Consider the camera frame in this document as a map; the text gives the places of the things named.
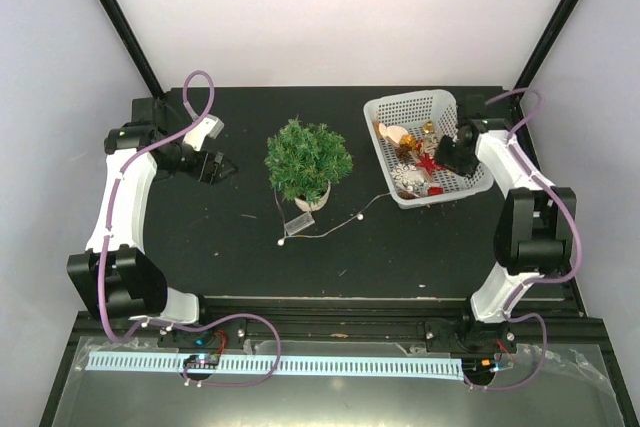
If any white cable duct strip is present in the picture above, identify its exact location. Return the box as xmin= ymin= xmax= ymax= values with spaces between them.
xmin=85 ymin=352 xmax=464 ymax=381

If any black right frame post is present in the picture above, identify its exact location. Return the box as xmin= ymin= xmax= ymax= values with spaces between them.
xmin=514 ymin=0 xmax=580 ymax=88

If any black left frame post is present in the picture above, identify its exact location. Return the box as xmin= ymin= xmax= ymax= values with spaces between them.
xmin=98 ymin=0 xmax=165 ymax=98

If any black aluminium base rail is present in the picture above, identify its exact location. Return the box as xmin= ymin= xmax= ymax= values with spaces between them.
xmin=205 ymin=297 xmax=609 ymax=352

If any gold bell ornament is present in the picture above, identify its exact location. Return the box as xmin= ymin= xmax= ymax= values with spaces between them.
xmin=399 ymin=134 xmax=418 ymax=151

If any brown pine cone ornament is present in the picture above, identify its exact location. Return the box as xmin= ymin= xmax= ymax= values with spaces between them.
xmin=395 ymin=146 xmax=413 ymax=163

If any clear light battery box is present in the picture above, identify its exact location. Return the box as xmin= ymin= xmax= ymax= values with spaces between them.
xmin=284 ymin=212 xmax=315 ymax=236

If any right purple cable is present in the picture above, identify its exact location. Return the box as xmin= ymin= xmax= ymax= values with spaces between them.
xmin=462 ymin=89 xmax=585 ymax=392

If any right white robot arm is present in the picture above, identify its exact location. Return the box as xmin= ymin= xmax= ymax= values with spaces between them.
xmin=435 ymin=118 xmax=583 ymax=351

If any red star ornament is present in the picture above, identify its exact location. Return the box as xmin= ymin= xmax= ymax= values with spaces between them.
xmin=416 ymin=153 xmax=444 ymax=176

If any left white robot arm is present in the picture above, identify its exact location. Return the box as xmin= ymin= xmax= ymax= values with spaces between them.
xmin=67 ymin=98 xmax=229 ymax=346

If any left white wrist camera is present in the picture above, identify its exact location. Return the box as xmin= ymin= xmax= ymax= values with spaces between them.
xmin=182 ymin=115 xmax=224 ymax=152

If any white snowflake ornament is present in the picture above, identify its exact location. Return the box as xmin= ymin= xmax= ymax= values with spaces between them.
xmin=391 ymin=163 xmax=427 ymax=192

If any purple cable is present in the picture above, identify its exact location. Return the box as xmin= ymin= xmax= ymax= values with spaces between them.
xmin=462 ymin=89 xmax=585 ymax=392
xmin=98 ymin=70 xmax=283 ymax=389

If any white mushroom ornament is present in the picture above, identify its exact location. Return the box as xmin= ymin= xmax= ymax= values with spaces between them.
xmin=374 ymin=122 xmax=409 ymax=147

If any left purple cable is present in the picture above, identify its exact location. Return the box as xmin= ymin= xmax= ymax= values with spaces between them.
xmin=98 ymin=70 xmax=283 ymax=389

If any black frame post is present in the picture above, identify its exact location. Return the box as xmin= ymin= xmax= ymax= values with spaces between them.
xmin=514 ymin=0 xmax=580 ymax=88
xmin=98 ymin=0 xmax=165 ymax=98

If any small green christmas tree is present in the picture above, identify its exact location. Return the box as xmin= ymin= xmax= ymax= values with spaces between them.
xmin=264 ymin=119 xmax=353 ymax=212

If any white plastic basket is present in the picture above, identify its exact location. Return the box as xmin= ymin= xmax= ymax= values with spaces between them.
xmin=363 ymin=89 xmax=494 ymax=209

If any clear string light wire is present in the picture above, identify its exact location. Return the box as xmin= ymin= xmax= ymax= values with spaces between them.
xmin=272 ymin=184 xmax=401 ymax=247

